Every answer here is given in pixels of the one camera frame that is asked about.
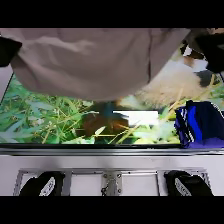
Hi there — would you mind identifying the silver frame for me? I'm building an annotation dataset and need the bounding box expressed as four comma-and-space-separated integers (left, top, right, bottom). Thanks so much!
0, 147, 224, 197

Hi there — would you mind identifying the blue garment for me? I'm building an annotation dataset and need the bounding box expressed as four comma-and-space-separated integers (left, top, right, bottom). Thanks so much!
173, 99, 224, 150

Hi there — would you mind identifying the beige garment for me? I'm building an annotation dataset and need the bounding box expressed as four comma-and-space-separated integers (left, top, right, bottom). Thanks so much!
0, 28, 192, 102

